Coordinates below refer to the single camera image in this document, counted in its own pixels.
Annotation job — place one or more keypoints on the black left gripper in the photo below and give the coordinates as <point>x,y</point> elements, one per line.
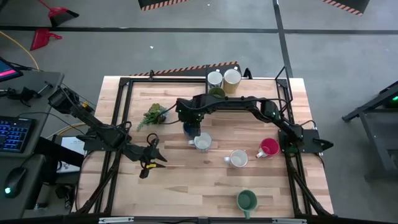
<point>147,155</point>

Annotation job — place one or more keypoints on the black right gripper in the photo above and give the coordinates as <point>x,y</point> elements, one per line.
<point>191,110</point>

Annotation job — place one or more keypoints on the blue mug white panel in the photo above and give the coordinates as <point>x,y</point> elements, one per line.
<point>189,132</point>

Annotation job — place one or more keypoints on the white mug black lettering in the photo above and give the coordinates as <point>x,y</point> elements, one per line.
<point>216,91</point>

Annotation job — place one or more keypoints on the red white diamond-pattern mug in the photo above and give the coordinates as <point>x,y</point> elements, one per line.
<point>202,143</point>

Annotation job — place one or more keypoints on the navy white patterned mug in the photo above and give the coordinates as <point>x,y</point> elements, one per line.
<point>214,79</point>

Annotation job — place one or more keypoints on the gray white diamond-pattern mug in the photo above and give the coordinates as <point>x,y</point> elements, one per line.
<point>238,158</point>

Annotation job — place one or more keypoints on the sage green mug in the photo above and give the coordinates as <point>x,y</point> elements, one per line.
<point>247,200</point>

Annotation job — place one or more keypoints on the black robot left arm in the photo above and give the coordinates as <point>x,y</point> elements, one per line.
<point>99,127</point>

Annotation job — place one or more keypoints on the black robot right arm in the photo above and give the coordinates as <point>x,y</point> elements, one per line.
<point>242,104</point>

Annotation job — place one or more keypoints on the succulent plant black pot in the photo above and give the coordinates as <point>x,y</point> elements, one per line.
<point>154,113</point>

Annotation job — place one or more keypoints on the black box hazard-striped edge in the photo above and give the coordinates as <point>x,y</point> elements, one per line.
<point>192,71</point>

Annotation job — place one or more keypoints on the white paper sheet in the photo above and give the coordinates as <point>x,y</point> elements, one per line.
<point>73,146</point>

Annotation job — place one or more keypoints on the black hazard-striped floor mat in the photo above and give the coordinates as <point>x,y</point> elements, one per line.
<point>161,3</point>
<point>345,4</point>

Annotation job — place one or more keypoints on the gray side desk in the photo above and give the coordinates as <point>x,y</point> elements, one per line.
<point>35,186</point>

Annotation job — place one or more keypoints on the black computer mouse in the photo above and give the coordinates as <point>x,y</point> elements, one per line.
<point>14,182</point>

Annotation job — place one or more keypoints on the backlit keyboard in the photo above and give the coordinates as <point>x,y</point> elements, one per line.
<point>14,133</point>

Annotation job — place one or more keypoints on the black clamp device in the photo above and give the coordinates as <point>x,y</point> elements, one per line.
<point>23,93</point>

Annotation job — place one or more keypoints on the red dustpan black lip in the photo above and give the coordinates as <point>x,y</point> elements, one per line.
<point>60,15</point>

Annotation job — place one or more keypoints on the tablet screen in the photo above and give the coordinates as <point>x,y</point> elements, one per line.
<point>9,70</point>

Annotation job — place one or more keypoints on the black metal floor stand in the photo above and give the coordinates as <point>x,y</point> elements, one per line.
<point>377,101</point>

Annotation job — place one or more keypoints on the black aluminium rig frame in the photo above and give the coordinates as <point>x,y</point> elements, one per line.
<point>168,80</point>

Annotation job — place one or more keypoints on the wooden shelf black metal frame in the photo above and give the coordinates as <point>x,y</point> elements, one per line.
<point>258,87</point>

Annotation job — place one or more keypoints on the silver metal bracket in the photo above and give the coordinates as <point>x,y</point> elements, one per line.
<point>289,221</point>
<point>116,220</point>

